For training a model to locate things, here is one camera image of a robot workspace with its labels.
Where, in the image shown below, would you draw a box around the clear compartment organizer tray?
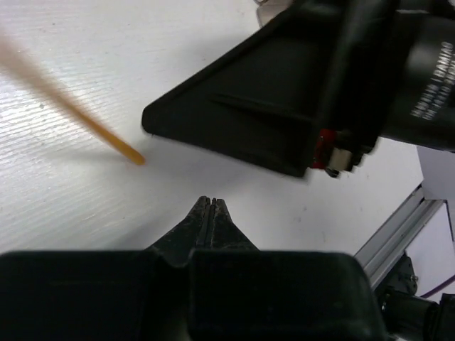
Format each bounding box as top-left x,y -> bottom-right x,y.
255,0 -> 294,28

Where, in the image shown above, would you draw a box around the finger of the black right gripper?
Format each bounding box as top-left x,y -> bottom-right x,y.
141,1 -> 341,178

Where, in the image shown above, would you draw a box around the aluminium table frame rail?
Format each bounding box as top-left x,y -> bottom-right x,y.
355,186 -> 446,288

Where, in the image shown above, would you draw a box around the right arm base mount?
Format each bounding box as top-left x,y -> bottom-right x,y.
375,254 -> 454,341

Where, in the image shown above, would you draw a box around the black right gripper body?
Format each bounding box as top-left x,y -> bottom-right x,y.
311,1 -> 454,177

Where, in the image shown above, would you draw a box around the orange chopstick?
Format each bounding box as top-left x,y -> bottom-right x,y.
1,32 -> 146,166

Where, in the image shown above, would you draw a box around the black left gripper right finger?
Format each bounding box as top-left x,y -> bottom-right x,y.
188,199 -> 387,340

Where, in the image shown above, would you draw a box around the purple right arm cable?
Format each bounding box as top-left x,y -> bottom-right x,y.
421,278 -> 455,298

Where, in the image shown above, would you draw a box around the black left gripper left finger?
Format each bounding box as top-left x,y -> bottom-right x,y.
1,197 -> 210,340

